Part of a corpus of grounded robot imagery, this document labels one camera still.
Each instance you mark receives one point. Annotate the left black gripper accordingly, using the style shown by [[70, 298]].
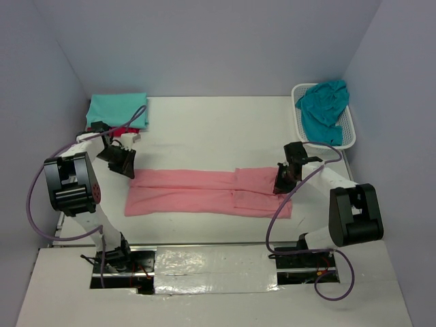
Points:
[[127, 167]]

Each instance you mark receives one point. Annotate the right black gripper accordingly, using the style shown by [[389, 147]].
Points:
[[281, 187]]

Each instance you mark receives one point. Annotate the red t shirt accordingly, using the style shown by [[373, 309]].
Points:
[[116, 134]]

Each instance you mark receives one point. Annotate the pink t shirt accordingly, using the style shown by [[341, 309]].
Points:
[[245, 192]]

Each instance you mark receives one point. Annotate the mint green t shirt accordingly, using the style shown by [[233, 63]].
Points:
[[114, 109]]

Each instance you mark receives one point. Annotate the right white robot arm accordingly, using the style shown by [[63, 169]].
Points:
[[354, 216]]

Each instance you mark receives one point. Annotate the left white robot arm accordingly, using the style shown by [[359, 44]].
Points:
[[73, 189]]

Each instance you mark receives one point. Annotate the teal blue t shirt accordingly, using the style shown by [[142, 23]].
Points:
[[320, 108]]

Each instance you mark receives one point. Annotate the white plastic laundry basket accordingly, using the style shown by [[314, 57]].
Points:
[[345, 121]]

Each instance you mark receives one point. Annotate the silver tape patch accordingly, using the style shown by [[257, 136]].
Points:
[[226, 269]]

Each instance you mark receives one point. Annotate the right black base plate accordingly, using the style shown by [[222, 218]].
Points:
[[305, 268]]

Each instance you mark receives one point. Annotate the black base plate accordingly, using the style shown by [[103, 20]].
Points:
[[305, 268], [138, 275]]

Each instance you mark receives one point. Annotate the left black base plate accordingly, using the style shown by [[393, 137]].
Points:
[[138, 275]]

